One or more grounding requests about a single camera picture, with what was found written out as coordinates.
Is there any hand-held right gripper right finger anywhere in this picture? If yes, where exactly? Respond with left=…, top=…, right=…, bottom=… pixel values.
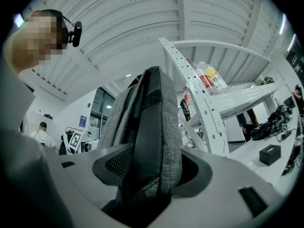
left=171, top=148, right=290, bottom=228

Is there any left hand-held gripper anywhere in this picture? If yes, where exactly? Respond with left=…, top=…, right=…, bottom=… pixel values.
left=62, top=130, right=84, bottom=154

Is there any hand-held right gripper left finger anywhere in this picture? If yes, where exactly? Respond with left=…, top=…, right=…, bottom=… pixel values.
left=46, top=142, right=135, bottom=210

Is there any dark grey backpack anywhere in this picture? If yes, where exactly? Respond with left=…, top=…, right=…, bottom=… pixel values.
left=96, top=66, right=183, bottom=223

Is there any black tissue box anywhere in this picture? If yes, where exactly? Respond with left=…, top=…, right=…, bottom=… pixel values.
left=259, top=144, right=282, bottom=167

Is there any person's light grey shirt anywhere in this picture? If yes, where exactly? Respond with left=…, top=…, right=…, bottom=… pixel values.
left=0, top=39, right=72, bottom=228

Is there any pile of black equipment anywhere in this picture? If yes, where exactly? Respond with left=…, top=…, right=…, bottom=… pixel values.
left=250, top=103, right=298, bottom=142

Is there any white metal shelf unit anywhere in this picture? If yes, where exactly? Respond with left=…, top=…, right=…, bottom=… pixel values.
left=158, top=37, right=304, bottom=196

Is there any clear bottle red label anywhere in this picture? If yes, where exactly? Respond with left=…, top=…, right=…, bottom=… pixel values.
left=186, top=58, right=216, bottom=96
left=182, top=86, right=197, bottom=119

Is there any person's head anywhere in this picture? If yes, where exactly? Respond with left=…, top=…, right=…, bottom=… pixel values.
left=11, top=9, right=70, bottom=74

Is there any clear bottle yellow label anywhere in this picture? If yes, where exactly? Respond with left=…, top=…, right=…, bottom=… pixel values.
left=198, top=61, right=231, bottom=95

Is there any dark green bundle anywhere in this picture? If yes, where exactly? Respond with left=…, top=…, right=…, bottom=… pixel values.
left=260, top=76, right=276, bottom=86

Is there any black head-worn camera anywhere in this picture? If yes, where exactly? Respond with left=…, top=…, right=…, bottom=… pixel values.
left=67, top=20, right=83, bottom=48

